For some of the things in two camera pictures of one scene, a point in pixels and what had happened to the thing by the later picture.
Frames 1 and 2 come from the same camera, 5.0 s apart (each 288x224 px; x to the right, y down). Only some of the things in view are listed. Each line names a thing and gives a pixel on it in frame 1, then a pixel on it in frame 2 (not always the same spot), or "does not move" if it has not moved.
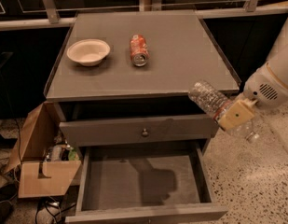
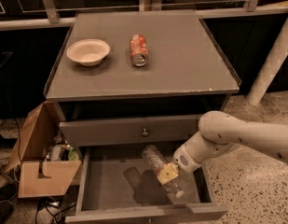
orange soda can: x=139 y=49 does not move
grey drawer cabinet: x=121 y=81 does not move
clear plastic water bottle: x=212 y=102 → x=157 y=161
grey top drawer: x=198 y=126 does not move
